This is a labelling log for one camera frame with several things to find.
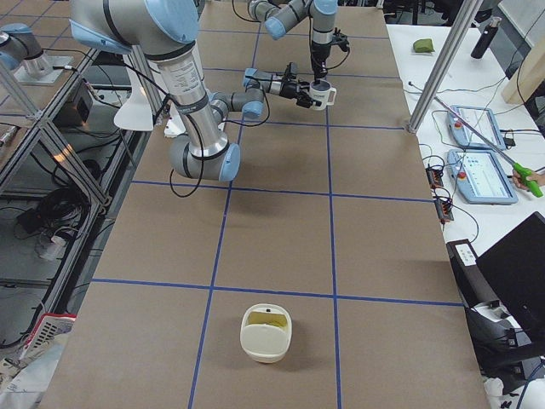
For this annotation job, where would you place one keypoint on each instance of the black power adapter box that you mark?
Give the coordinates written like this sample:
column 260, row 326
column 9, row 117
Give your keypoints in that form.
column 76, row 109

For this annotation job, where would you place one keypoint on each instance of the green cloth pad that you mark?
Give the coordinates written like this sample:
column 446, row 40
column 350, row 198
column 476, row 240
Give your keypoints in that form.
column 423, row 46

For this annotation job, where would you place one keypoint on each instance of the black water bottle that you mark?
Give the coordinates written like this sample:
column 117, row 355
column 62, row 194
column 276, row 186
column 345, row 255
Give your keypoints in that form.
column 486, row 37

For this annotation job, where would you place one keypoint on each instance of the teach pendant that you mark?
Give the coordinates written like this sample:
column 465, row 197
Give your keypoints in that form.
column 482, row 119
column 479, row 178

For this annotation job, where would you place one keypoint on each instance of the cream plastic basket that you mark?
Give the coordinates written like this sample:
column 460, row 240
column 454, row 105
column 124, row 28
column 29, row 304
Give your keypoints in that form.
column 265, row 343

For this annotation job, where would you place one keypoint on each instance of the black laptop monitor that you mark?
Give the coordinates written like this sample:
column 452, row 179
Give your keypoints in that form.
column 514, row 269

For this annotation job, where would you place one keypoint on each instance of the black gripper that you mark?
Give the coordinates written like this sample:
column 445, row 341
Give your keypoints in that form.
column 290, row 89
column 319, row 54

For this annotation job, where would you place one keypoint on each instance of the upper teach pendant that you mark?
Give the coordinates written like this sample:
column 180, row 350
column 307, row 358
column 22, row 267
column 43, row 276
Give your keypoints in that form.
column 482, row 119

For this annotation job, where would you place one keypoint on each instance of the green handled reacher stick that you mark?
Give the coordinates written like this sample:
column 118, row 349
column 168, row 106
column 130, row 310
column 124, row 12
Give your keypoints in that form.
column 524, row 172

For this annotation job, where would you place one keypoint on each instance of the aluminium frame post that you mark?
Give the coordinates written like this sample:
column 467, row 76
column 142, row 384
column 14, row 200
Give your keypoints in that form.
column 463, row 20

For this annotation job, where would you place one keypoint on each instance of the lower teach pendant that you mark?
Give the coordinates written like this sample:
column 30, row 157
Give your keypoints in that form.
column 479, row 178

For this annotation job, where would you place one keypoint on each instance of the person hand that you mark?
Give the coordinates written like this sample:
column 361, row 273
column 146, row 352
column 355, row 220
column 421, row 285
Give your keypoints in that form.
column 519, row 180

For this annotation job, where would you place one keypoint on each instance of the upper orange connector block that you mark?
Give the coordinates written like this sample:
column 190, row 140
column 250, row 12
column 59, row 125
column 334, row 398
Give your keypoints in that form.
column 434, row 177

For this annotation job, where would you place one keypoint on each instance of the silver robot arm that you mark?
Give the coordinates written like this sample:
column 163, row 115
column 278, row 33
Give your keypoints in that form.
column 280, row 18
column 167, row 32

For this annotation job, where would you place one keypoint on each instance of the lower orange connector block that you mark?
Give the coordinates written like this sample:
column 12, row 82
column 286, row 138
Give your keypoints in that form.
column 443, row 208

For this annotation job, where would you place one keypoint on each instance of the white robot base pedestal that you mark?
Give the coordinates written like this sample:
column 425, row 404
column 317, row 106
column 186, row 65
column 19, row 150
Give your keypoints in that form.
column 136, row 113

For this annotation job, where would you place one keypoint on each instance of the white plastic mug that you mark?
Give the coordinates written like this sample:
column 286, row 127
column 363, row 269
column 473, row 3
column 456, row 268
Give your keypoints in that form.
column 323, row 94

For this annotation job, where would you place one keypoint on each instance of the orange connector block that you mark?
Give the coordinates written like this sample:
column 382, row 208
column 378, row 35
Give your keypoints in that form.
column 434, row 177
column 443, row 208

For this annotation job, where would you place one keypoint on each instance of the green lemon slice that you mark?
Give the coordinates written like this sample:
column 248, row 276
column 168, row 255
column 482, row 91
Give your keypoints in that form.
column 267, row 318

